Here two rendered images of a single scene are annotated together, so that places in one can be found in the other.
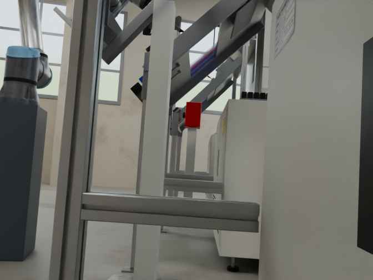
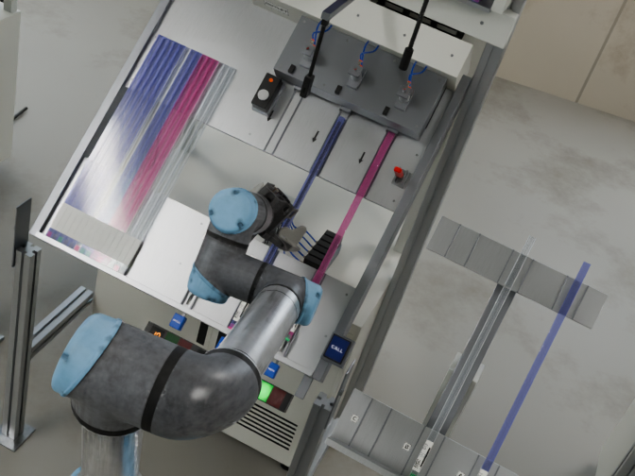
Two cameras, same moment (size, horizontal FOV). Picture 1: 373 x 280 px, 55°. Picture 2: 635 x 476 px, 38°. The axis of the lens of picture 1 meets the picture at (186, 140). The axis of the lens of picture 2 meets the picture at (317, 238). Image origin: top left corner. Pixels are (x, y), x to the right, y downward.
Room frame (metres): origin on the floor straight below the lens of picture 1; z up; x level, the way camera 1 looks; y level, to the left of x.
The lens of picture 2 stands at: (1.13, 1.51, 2.04)
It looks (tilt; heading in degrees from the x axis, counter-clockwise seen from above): 36 degrees down; 281
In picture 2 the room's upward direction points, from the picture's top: 18 degrees clockwise
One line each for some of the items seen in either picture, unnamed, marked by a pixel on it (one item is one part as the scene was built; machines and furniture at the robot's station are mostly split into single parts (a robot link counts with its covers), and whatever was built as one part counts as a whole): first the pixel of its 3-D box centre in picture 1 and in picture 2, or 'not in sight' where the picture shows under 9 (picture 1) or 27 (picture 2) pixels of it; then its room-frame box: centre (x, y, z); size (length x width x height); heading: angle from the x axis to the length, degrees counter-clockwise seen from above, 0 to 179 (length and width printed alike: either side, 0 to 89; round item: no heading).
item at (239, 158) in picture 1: (289, 185); (261, 288); (1.61, -0.47, 0.31); 0.70 x 0.65 x 0.62; 178
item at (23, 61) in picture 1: (23, 64); not in sight; (1.35, 0.65, 0.72); 0.13 x 0.12 x 0.14; 4
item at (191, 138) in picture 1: (190, 162); not in sight; (2.34, -0.03, 0.39); 0.24 x 0.24 x 0.78; 88
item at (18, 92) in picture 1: (19, 93); not in sight; (1.34, 0.65, 0.60); 0.15 x 0.15 x 0.10
